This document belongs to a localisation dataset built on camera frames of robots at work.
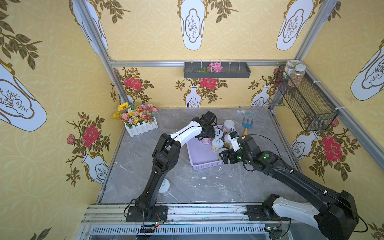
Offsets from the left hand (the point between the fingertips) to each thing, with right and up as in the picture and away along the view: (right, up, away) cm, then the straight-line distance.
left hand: (202, 132), depth 101 cm
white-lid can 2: (+11, -1, 0) cm, 11 cm away
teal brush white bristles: (+32, +15, +18) cm, 39 cm away
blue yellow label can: (+16, +5, -7) cm, 19 cm away
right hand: (+14, -8, -19) cm, 25 cm away
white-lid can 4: (-21, -27, -23) cm, 41 cm away
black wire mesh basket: (+60, +17, -17) cm, 65 cm away
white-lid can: (+3, -5, -3) cm, 6 cm away
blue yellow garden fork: (+34, +4, +10) cm, 35 cm away
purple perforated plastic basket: (-1, -15, -2) cm, 15 cm away
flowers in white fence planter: (-41, +9, -6) cm, 42 cm away
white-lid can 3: (+9, -7, -6) cm, 13 cm away
